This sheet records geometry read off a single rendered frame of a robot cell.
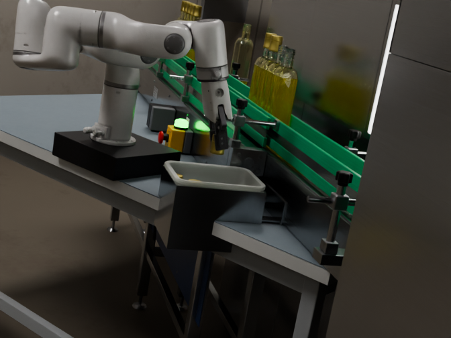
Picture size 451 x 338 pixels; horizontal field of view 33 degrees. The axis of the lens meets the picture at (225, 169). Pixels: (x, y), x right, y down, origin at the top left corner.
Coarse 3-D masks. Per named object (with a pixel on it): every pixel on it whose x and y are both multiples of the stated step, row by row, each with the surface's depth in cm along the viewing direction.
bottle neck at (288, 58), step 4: (288, 48) 205; (292, 48) 207; (288, 52) 205; (292, 52) 205; (284, 56) 207; (288, 56) 205; (292, 56) 206; (284, 60) 206; (288, 60) 206; (292, 60) 206; (284, 64) 206; (288, 64) 206; (292, 64) 206
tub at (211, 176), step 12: (168, 168) 182; (180, 168) 190; (192, 168) 191; (204, 168) 192; (216, 168) 193; (228, 168) 193; (240, 168) 194; (180, 180) 174; (192, 180) 175; (204, 180) 192; (216, 180) 193; (228, 180) 194; (240, 180) 194; (252, 180) 188
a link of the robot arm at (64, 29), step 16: (48, 16) 173; (64, 16) 172; (80, 16) 172; (96, 16) 172; (48, 32) 172; (64, 32) 172; (80, 32) 172; (96, 32) 172; (48, 48) 172; (64, 48) 172; (16, 64) 182; (32, 64) 177; (48, 64) 174; (64, 64) 173
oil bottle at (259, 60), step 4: (256, 60) 224; (260, 60) 221; (256, 64) 223; (256, 68) 223; (256, 72) 223; (252, 76) 226; (256, 76) 222; (252, 80) 225; (256, 80) 222; (252, 84) 225; (252, 88) 225; (252, 92) 224; (248, 96) 228; (252, 96) 224; (252, 100) 224
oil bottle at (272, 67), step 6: (270, 66) 213; (276, 66) 211; (270, 72) 211; (270, 78) 211; (264, 84) 215; (270, 84) 211; (264, 90) 215; (264, 96) 214; (264, 102) 214; (264, 108) 214
